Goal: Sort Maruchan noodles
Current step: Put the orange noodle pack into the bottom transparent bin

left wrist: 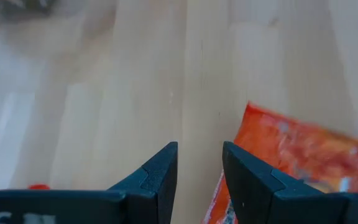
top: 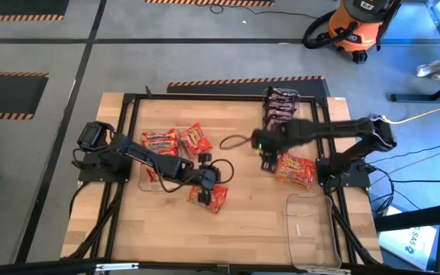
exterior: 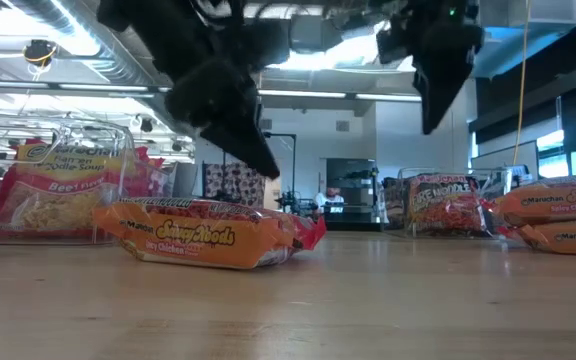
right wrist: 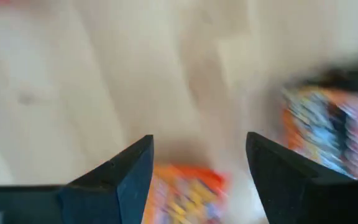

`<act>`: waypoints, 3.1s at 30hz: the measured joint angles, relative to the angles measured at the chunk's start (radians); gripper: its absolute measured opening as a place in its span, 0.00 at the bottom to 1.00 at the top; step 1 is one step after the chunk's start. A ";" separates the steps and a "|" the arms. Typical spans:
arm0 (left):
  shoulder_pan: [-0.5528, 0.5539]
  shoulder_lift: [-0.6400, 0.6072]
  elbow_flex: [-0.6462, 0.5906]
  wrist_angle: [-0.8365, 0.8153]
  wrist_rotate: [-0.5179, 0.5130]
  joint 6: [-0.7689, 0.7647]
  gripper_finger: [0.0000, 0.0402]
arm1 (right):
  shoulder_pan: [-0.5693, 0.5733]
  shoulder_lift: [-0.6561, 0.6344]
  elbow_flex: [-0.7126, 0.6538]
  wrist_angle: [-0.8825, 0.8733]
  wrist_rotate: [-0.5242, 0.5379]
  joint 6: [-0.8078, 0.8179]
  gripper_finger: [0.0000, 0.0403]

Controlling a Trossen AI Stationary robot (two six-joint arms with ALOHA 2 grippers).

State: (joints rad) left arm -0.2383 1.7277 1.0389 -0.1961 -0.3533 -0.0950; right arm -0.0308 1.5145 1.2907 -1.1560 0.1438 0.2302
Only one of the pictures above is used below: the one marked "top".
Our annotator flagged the black camera mounting rail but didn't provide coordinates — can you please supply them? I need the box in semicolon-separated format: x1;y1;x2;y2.
0;257;440;275

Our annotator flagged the black beam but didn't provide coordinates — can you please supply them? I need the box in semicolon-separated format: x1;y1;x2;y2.
372;201;440;233

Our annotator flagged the black floor cable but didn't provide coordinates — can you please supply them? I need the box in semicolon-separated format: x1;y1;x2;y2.
390;178;440;184

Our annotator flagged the orange Saucy Noods noodle pack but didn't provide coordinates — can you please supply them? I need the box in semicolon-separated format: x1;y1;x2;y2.
274;152;318;191
180;121;214;159
186;184;229;214

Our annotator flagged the black aluminium table frame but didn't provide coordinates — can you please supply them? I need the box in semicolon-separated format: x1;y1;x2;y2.
66;86;383;267

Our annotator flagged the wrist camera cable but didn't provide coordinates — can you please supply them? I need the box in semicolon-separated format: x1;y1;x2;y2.
209;157;235;186
218;133;254;151

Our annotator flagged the black vacuum hose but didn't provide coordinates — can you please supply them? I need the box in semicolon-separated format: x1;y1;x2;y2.
302;8;360;50

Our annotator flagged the silver metal bracket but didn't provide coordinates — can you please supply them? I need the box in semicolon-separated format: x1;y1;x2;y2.
95;262;140;273

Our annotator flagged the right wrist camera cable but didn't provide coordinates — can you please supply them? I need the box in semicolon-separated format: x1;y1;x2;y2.
218;133;254;151

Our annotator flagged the orange shop vacuum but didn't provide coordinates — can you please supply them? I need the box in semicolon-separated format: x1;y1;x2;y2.
326;0;403;65

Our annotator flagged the clear plastic bin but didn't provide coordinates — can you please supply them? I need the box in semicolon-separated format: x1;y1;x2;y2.
283;192;342;270
260;86;302;133
137;128;186;193

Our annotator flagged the black desk frame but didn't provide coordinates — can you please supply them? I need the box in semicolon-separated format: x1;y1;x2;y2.
390;72;440;104

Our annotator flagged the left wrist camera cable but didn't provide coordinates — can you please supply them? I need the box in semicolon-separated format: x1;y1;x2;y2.
209;157;235;186

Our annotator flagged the white printed sign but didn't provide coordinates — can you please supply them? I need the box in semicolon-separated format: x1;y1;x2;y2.
378;225;439;271

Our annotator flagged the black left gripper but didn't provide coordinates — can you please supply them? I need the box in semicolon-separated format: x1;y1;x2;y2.
195;152;222;204

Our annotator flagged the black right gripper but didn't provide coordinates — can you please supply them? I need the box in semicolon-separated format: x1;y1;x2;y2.
251;121;296;173

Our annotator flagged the yellow extension cord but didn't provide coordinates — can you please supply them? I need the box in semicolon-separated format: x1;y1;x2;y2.
375;98;440;130

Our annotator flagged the black mat with hazard stripes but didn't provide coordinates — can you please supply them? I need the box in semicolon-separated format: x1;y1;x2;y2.
166;75;331;97
0;0;71;23
0;70;50;121
144;0;276;8

